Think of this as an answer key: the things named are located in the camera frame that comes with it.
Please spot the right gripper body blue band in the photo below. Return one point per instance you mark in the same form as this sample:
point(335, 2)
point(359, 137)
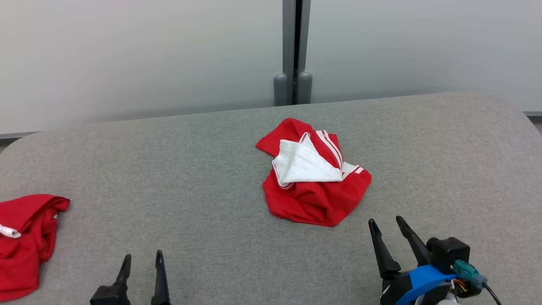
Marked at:
point(419, 281)

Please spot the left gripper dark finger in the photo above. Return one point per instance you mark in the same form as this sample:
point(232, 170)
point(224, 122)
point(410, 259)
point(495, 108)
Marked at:
point(125, 273)
point(161, 284)

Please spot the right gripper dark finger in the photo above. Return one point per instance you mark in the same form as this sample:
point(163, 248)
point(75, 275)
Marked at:
point(417, 245)
point(384, 258)

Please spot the red number 23 basketball jersey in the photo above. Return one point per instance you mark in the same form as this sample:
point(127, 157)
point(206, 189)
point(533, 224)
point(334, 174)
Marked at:
point(315, 199)

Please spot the red shorts with white trim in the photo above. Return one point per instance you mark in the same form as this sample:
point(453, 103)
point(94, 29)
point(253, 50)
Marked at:
point(23, 250)

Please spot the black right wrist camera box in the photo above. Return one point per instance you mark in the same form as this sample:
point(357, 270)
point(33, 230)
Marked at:
point(449, 253)

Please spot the grey cylindrical post foot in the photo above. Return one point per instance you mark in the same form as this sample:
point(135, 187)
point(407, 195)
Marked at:
point(305, 88)
point(280, 90)

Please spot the grey partition post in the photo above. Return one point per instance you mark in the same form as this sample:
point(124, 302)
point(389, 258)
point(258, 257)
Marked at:
point(290, 38)

